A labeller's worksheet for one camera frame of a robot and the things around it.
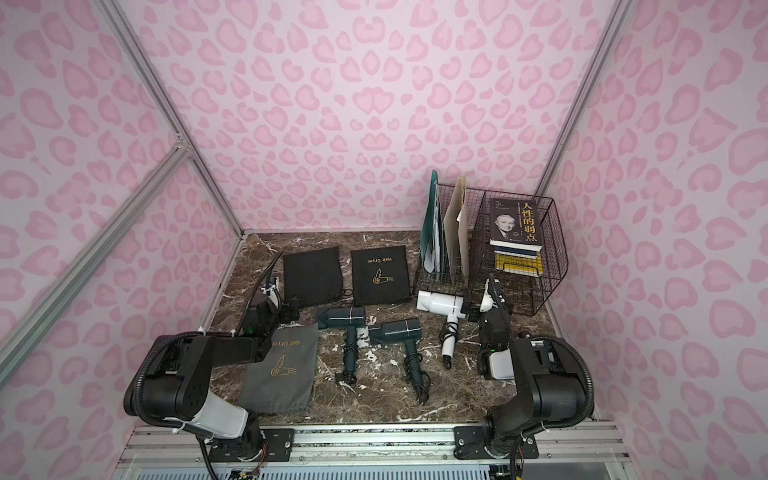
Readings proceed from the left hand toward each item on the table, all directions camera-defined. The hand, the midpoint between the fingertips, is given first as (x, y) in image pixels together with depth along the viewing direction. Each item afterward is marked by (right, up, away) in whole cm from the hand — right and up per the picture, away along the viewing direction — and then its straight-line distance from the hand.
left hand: (283, 294), depth 95 cm
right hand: (+63, +2, -5) cm, 63 cm away
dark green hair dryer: (+22, -6, -5) cm, 24 cm away
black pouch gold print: (+30, +5, +11) cm, 33 cm away
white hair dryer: (+52, -3, -2) cm, 52 cm away
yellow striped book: (+75, +10, -5) cm, 76 cm away
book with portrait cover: (+72, +22, -3) cm, 76 cm away
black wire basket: (+80, -1, +6) cm, 80 cm away
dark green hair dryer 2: (+39, -9, -9) cm, 41 cm away
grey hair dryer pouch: (+4, -23, -11) cm, 26 cm away
